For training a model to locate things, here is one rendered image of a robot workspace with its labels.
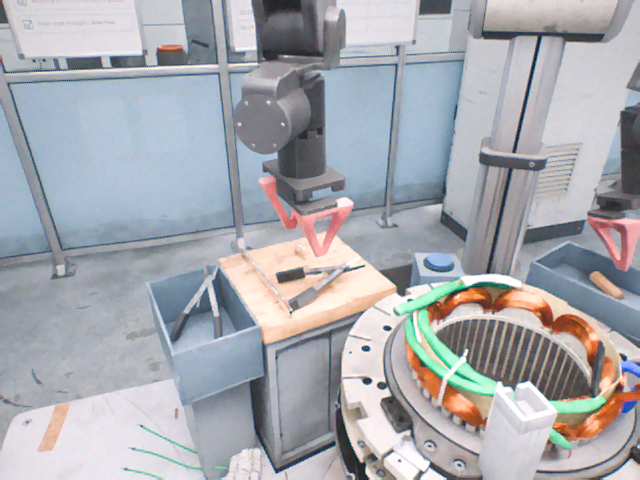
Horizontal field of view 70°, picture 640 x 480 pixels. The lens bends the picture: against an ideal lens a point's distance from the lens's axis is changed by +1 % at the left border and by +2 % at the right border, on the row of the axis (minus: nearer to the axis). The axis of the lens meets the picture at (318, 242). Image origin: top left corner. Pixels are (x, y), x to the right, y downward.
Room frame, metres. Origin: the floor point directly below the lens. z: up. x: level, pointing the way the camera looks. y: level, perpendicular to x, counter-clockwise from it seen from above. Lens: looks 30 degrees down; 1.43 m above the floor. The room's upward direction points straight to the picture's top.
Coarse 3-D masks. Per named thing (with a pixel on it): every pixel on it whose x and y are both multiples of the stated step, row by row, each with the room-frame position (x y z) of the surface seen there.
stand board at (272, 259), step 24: (336, 240) 0.66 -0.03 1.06; (240, 264) 0.58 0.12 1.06; (264, 264) 0.58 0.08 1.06; (288, 264) 0.58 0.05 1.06; (312, 264) 0.58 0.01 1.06; (336, 264) 0.58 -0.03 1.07; (360, 264) 0.58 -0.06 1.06; (240, 288) 0.52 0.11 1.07; (264, 288) 0.52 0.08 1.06; (288, 288) 0.52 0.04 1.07; (336, 288) 0.52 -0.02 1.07; (360, 288) 0.52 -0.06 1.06; (384, 288) 0.52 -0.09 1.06; (264, 312) 0.47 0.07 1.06; (312, 312) 0.47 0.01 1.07; (336, 312) 0.48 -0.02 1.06; (264, 336) 0.43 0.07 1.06; (288, 336) 0.45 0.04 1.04
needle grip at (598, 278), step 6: (594, 276) 0.59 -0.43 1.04; (600, 276) 0.59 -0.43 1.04; (594, 282) 0.59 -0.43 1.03; (600, 282) 0.58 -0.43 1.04; (606, 282) 0.57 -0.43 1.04; (600, 288) 0.57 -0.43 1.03; (606, 288) 0.56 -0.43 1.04; (612, 288) 0.56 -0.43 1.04; (606, 294) 0.56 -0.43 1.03; (612, 294) 0.55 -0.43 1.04; (618, 294) 0.54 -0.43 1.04; (624, 294) 0.54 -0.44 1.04
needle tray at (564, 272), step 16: (544, 256) 0.61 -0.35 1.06; (560, 256) 0.64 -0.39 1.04; (576, 256) 0.64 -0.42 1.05; (592, 256) 0.62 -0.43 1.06; (528, 272) 0.59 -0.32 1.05; (544, 272) 0.57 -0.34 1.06; (560, 272) 0.62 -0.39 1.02; (576, 272) 0.62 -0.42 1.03; (608, 272) 0.60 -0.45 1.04; (624, 272) 0.58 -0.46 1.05; (544, 288) 0.57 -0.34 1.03; (560, 288) 0.55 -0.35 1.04; (576, 288) 0.53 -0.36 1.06; (592, 288) 0.58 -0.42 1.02; (624, 288) 0.57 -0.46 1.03; (576, 304) 0.53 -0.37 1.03; (592, 304) 0.51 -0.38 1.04; (608, 304) 0.50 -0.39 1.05; (624, 304) 0.49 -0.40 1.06; (608, 320) 0.49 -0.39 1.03; (624, 320) 0.48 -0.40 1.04; (624, 336) 0.49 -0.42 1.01
